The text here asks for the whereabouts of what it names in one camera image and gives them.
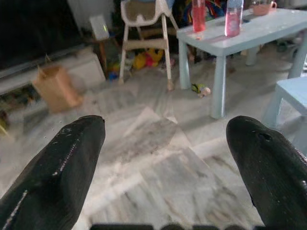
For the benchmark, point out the yellow plush toy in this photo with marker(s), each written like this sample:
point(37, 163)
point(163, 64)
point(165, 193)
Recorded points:
point(144, 60)

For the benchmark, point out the white baby high chair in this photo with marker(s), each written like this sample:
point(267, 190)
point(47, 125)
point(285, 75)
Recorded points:
point(144, 44)

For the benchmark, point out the small colourful floor toy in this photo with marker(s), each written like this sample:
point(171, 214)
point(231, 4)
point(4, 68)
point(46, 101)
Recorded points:
point(204, 91)

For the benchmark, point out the brown paper bag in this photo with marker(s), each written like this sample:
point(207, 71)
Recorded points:
point(57, 88)

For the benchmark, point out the white television console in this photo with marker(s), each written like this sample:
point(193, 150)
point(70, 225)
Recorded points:
point(86, 67)

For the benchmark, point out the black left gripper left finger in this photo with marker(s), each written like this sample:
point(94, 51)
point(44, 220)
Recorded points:
point(48, 179)

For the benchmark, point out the black flat television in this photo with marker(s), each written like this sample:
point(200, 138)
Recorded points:
point(31, 31)

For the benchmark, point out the light blue plastic stool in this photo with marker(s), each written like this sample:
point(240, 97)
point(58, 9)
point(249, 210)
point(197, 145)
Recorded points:
point(292, 93)

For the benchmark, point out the plain pink drink bottle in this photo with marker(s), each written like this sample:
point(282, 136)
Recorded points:
point(199, 19)

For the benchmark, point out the pink cup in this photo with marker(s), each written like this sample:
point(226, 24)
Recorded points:
point(261, 9)

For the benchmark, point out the labelled pink drink bottle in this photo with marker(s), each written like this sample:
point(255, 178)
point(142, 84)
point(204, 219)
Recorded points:
point(233, 21)

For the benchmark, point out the white router box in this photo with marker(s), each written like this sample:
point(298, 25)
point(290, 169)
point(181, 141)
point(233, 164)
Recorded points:
point(98, 27)

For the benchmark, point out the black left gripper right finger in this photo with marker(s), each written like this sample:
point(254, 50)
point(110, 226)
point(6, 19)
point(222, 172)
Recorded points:
point(275, 179)

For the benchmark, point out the dark wooden side table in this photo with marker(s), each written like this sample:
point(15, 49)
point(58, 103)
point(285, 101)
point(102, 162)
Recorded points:
point(103, 55)

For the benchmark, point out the light blue plastic table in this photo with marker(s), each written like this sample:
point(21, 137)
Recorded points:
point(239, 40)

